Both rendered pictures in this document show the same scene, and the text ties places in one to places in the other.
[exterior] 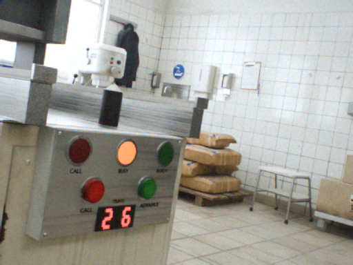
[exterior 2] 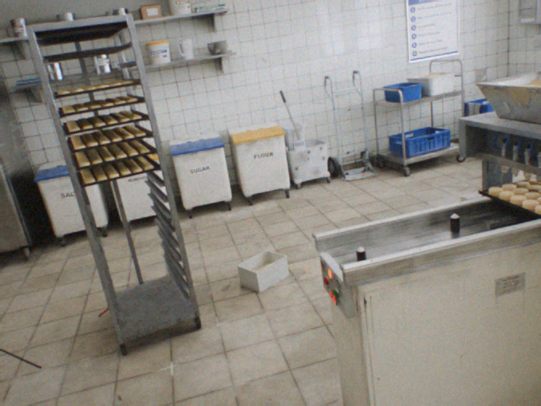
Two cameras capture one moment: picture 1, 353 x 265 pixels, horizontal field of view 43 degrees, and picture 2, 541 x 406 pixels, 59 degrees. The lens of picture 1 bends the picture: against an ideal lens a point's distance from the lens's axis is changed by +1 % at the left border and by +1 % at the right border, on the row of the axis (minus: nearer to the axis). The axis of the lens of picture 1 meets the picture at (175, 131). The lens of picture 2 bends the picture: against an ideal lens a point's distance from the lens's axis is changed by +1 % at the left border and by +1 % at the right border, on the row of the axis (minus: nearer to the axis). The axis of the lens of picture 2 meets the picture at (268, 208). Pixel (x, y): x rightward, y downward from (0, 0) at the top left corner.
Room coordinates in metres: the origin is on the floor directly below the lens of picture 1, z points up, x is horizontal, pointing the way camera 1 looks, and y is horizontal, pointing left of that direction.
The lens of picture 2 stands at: (1.43, -1.19, 1.58)
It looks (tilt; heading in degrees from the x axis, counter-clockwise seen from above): 19 degrees down; 130
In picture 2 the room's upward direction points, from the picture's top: 9 degrees counter-clockwise
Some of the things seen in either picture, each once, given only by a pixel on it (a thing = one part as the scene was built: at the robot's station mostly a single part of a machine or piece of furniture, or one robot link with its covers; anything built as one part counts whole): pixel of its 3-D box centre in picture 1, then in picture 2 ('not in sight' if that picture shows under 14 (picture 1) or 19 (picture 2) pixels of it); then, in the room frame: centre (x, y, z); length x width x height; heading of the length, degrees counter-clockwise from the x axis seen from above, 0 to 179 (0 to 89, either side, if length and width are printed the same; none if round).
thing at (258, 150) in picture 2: not in sight; (260, 163); (-1.86, 2.77, 0.38); 0.64 x 0.54 x 0.77; 137
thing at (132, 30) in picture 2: not in sight; (167, 181); (-0.60, 0.44, 0.97); 0.03 x 0.03 x 1.70; 61
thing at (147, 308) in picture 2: not in sight; (119, 187); (-0.98, 0.39, 0.93); 0.64 x 0.51 x 1.78; 151
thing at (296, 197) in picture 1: (284, 193); not in sight; (4.37, -1.15, 0.23); 0.45 x 0.45 x 0.46; 42
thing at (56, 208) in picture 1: (114, 179); (336, 283); (0.63, 0.08, 0.77); 0.24 x 0.04 x 0.14; 139
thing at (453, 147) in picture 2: not in sight; (419, 117); (-0.57, 4.11, 0.57); 0.85 x 0.58 x 1.13; 57
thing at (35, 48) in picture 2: not in sight; (80, 202); (-0.82, 0.05, 0.97); 0.03 x 0.03 x 1.70; 61
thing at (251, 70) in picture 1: (251, 77); not in sight; (5.15, -0.75, 1.37); 0.27 x 0.02 x 0.40; 50
